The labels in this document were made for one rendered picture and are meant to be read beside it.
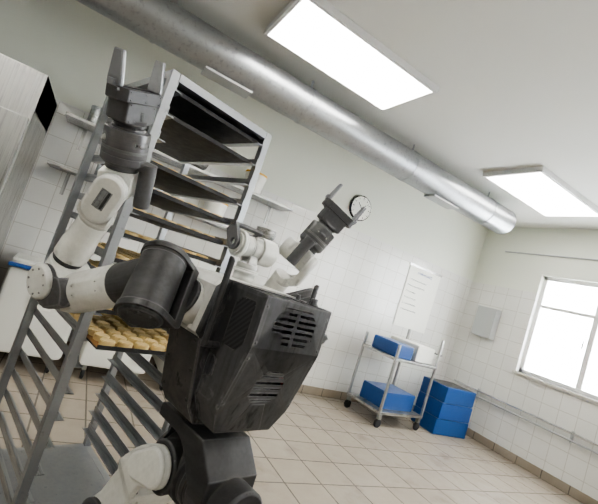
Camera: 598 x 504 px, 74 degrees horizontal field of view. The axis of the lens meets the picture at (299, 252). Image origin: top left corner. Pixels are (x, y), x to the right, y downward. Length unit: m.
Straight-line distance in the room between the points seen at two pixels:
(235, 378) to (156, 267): 0.25
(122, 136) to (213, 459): 0.65
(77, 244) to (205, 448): 0.50
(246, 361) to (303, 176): 3.99
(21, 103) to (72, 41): 1.20
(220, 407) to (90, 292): 0.34
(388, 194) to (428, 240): 0.97
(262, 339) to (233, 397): 0.13
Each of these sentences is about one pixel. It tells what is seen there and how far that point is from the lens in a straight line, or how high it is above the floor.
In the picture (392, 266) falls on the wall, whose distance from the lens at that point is 5.45.
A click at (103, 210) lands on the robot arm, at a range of 0.89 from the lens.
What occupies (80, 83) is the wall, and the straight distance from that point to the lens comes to 4.23.
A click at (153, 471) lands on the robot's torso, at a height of 0.79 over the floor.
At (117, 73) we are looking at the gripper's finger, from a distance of 0.84.
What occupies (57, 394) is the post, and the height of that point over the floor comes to 0.68.
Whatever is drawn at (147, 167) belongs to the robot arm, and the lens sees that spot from 0.88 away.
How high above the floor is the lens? 1.26
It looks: 4 degrees up
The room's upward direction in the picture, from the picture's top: 18 degrees clockwise
